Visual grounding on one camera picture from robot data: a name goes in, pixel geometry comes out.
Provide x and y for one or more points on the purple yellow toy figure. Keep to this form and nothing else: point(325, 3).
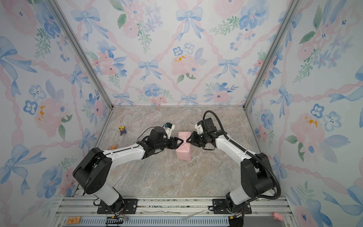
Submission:
point(122, 130)

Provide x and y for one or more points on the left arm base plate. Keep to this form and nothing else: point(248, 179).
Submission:
point(121, 206)

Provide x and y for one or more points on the aluminium front rail frame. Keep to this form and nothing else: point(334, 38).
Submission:
point(173, 212)

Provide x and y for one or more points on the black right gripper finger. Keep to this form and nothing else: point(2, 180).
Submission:
point(192, 137)
point(191, 143)

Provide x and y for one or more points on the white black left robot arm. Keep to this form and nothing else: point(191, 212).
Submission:
point(93, 170)

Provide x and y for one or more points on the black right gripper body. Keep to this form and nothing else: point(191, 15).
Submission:
point(201, 140)

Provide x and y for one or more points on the purple pink wrapping paper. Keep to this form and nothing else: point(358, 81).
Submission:
point(184, 152)

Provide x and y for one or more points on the pink pig toy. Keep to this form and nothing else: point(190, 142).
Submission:
point(277, 216)

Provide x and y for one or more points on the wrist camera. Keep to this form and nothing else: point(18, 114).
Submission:
point(205, 126)
point(168, 127)

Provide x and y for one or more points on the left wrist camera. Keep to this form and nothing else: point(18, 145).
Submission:
point(168, 127)

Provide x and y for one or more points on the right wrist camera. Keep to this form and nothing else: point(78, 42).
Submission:
point(205, 126)

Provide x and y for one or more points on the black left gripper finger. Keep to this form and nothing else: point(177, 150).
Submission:
point(175, 139)
point(175, 144)

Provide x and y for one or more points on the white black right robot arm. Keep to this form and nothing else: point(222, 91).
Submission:
point(257, 177)

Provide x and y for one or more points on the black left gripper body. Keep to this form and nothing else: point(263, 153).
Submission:
point(165, 144)

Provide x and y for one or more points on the orange tag label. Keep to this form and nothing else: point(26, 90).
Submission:
point(73, 220)

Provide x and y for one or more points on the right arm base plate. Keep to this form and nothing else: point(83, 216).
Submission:
point(226, 206)

